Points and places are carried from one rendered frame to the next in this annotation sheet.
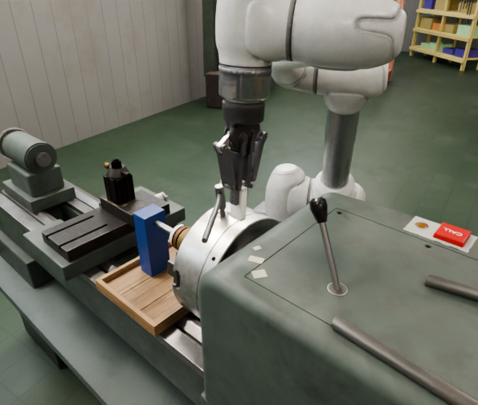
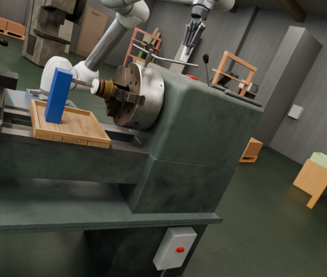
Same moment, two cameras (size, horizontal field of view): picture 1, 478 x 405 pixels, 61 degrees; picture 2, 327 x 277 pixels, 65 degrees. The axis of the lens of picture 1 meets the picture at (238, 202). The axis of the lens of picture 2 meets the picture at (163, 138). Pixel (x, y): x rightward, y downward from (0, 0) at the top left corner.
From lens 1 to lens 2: 1.33 m
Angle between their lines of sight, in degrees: 71
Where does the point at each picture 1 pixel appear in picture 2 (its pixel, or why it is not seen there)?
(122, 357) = (22, 204)
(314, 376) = (224, 110)
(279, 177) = (63, 64)
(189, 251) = (148, 83)
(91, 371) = (15, 222)
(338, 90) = (137, 15)
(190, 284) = (152, 100)
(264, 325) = (213, 97)
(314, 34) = not seen: outside the picture
